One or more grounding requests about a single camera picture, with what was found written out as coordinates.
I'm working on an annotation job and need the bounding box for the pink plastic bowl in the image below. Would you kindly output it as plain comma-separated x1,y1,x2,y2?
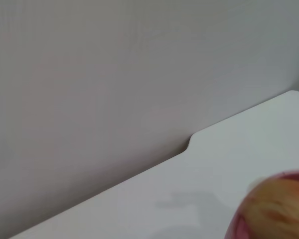
225,170,299,239

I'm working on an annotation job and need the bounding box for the orange white striped bread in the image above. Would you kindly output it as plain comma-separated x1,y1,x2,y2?
237,177,299,239

